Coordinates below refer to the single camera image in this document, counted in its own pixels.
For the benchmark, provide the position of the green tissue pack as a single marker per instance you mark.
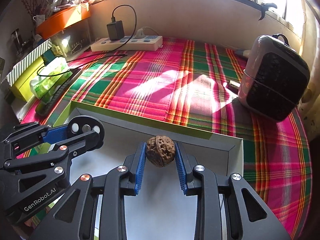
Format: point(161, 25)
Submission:
point(50, 76)

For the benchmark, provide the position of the black smartphone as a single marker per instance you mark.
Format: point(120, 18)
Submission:
point(52, 95)

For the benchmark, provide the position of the pink black space heater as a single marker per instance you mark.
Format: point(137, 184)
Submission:
point(275, 78)

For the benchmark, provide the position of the black window hook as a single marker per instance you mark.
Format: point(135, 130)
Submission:
point(265, 7)

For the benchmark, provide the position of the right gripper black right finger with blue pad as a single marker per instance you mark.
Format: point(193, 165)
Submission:
point(228, 199)

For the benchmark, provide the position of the yellow box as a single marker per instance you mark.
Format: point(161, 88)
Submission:
point(21, 88)

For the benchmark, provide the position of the striped white green box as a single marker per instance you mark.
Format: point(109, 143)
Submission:
point(20, 67)

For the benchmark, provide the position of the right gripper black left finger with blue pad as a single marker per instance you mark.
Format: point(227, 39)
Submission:
point(74, 214)

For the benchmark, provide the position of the red dried flower branches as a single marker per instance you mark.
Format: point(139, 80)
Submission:
point(31, 0)

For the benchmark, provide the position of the black round battery holder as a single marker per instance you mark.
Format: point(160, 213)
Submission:
point(82, 124)

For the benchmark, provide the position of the dotted yellow curtain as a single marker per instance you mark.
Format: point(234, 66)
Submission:
point(309, 50)

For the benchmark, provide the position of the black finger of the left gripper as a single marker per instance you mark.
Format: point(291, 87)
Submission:
point(80, 144)

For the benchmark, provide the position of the white power strip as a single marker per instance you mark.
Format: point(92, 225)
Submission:
point(148, 43)

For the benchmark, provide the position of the white green shallow box tray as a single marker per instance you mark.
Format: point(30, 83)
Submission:
point(160, 210)

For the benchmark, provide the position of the plaid pink green cloth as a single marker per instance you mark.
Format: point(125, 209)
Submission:
point(185, 83)

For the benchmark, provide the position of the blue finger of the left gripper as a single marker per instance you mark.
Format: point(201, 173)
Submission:
point(56, 134)

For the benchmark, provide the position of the black charger adapter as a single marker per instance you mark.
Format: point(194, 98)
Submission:
point(115, 29)

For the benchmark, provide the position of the brown carved walnut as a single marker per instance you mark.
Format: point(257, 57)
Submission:
point(160, 150)

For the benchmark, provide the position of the orange tray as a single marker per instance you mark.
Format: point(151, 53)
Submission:
point(62, 20)

